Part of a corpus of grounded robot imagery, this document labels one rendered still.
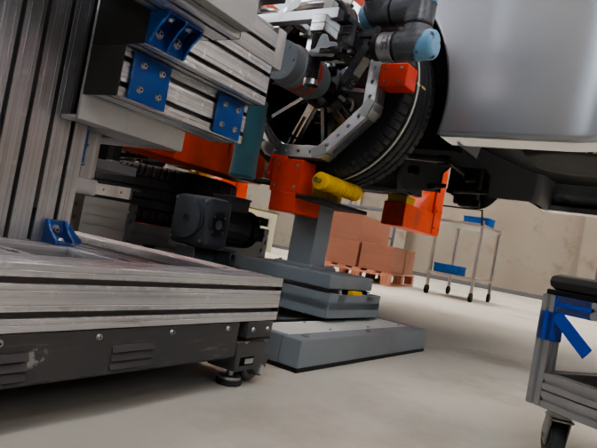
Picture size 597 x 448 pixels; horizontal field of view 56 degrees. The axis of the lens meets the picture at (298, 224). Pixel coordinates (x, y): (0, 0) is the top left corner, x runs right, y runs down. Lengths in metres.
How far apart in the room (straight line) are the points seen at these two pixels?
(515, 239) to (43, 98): 11.17
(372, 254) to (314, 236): 4.08
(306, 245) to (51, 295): 1.27
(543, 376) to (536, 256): 10.69
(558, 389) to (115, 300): 0.77
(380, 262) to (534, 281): 6.20
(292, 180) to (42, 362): 1.17
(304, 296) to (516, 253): 10.23
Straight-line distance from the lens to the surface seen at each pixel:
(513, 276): 11.88
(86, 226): 2.30
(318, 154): 1.81
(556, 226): 11.84
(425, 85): 1.96
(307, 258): 1.96
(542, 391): 1.17
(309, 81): 1.63
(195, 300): 1.01
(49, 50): 1.15
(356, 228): 6.07
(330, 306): 1.77
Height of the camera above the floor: 0.32
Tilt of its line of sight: 1 degrees up
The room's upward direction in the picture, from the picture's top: 10 degrees clockwise
